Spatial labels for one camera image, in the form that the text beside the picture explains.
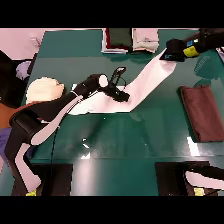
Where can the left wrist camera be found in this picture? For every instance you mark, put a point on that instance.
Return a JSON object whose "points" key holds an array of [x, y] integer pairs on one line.
{"points": [[117, 75]]}

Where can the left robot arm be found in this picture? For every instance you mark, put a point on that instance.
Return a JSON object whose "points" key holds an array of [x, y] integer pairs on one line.
{"points": [[50, 108]]}

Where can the orange garment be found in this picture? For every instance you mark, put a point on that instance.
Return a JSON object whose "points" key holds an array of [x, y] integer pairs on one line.
{"points": [[6, 114]]}

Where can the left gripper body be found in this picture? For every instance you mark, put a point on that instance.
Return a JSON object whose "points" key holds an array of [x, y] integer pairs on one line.
{"points": [[118, 94]]}

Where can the red garment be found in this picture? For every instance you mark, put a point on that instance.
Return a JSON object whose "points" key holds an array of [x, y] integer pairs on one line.
{"points": [[107, 40]]}

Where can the purple garment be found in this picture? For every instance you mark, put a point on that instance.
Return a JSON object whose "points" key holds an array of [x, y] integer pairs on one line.
{"points": [[2, 141]]}

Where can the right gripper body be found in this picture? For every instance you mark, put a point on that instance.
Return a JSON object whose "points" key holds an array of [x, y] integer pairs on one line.
{"points": [[174, 48]]}

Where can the white garment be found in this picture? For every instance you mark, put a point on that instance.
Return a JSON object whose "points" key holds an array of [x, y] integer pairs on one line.
{"points": [[146, 85]]}

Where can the dark green garment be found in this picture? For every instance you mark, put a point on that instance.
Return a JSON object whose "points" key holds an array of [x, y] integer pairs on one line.
{"points": [[120, 38]]}

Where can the pale beige garment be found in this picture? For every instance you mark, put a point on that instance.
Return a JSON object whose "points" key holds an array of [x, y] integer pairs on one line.
{"points": [[145, 38]]}

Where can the cream garment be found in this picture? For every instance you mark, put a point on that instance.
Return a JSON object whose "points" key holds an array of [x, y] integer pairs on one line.
{"points": [[43, 89]]}

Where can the lavender garment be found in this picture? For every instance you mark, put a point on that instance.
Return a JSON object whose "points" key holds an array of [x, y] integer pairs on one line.
{"points": [[22, 70]]}

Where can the brown garment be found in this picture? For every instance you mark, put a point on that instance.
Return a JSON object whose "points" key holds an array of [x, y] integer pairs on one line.
{"points": [[205, 111]]}

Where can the black garment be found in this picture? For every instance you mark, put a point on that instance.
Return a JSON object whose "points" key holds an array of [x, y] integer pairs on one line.
{"points": [[7, 78]]}

